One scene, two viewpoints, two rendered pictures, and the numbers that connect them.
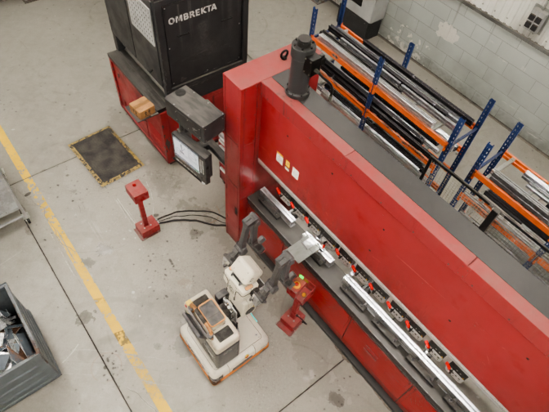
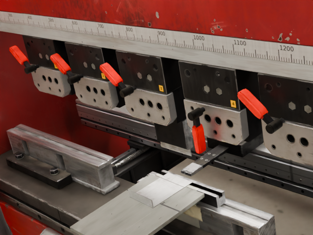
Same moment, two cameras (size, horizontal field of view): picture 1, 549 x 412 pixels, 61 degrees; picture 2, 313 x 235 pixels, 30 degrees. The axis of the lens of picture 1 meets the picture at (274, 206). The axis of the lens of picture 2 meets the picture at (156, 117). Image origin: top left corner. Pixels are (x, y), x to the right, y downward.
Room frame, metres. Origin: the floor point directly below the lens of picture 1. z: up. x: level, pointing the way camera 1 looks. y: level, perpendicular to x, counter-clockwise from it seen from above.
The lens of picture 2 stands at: (1.10, -0.47, 1.73)
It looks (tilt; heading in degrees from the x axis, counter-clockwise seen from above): 24 degrees down; 4
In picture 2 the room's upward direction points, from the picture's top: 11 degrees counter-clockwise
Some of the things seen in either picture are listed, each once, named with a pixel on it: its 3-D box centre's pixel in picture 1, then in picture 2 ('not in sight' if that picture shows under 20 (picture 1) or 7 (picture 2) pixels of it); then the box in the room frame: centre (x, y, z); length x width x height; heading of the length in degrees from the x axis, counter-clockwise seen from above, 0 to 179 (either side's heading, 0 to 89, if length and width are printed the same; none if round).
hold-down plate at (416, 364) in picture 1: (421, 369); not in sight; (1.29, -1.35, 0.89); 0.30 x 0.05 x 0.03; 44
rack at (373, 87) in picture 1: (377, 112); not in sight; (4.35, -1.09, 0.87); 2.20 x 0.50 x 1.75; 43
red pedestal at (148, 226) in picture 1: (141, 209); not in sight; (2.84, 1.44, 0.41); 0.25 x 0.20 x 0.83; 134
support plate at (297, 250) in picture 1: (302, 248); (138, 211); (2.24, -0.31, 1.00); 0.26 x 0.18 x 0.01; 134
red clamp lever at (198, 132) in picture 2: not in sight; (199, 130); (2.18, -0.48, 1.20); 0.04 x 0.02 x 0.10; 134
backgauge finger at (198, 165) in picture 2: not in sight; (218, 148); (2.46, -0.52, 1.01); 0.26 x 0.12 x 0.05; 134
